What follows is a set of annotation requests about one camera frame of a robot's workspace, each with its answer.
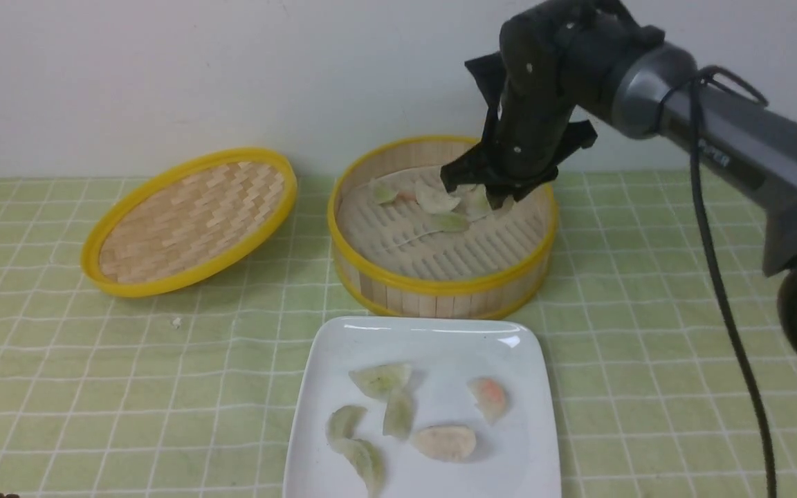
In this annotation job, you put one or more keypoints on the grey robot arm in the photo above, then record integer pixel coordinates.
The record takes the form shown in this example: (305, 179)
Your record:
(725, 125)

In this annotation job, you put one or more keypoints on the pink orange dumpling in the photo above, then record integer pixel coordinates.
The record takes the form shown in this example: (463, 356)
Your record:
(406, 195)

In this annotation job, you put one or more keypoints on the yellow rimmed bamboo steamer basket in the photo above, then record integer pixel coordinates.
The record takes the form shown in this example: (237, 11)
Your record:
(391, 260)

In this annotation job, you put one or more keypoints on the pink right dumpling on plate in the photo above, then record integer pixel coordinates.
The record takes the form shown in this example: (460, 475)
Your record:
(490, 398)

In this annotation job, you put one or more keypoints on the pale large dumpling on plate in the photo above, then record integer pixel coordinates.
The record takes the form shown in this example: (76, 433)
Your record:
(453, 443)

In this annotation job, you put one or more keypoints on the small green dumpling in steamer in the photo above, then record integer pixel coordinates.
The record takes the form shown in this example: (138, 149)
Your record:
(382, 193)

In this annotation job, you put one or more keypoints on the white square plate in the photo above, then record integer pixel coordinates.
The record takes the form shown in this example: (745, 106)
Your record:
(518, 456)

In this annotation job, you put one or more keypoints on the pale white dumpling in steamer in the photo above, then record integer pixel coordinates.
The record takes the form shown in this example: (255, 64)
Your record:
(433, 200)

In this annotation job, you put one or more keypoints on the green bottom dumpling on plate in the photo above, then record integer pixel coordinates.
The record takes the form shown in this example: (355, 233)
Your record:
(366, 460)

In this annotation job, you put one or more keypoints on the green top dumpling on plate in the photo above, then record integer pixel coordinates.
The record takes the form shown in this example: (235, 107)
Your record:
(378, 382)

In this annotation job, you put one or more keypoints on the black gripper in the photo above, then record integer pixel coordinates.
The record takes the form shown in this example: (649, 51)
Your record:
(553, 58)

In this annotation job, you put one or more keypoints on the yellow rimmed bamboo steamer lid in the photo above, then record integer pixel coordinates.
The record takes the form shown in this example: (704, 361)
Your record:
(189, 223)

